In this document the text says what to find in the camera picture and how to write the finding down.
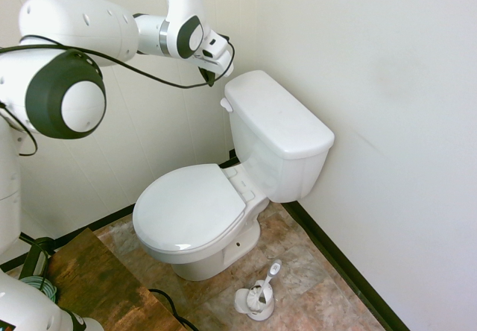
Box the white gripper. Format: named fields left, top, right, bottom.
left=192, top=45, right=236, bottom=87

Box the white toilet bowl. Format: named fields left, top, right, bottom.
left=136, top=163, right=270, bottom=282

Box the white toilet brush holder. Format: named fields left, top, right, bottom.
left=233, top=279, right=277, bottom=323

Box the black baseboard beside toilet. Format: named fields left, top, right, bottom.
left=0, top=148, right=244, bottom=273

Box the dark wooden table top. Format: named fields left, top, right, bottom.
left=45, top=227, right=189, bottom=331

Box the white toilet tank lid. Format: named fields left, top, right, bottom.
left=223, top=69, right=335, bottom=160

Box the white toilet tank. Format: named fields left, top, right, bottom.
left=227, top=101, right=331, bottom=204

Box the black floor cable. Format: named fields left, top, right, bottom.
left=148, top=288, right=200, bottom=331

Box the black baseboard behind toilet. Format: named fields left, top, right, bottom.
left=280, top=199, right=411, bottom=331

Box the black metal stand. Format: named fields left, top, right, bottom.
left=0, top=233, right=57, bottom=280

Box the white toilet brush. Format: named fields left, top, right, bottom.
left=246, top=259, right=283, bottom=306

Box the white toilet seat lid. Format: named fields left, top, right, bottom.
left=132, top=163, right=249, bottom=253

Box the green coiled cable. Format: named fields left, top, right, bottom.
left=17, top=275, right=59, bottom=305

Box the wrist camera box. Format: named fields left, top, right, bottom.
left=202, top=31, right=230, bottom=60

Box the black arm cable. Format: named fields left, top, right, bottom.
left=0, top=32, right=236, bottom=157

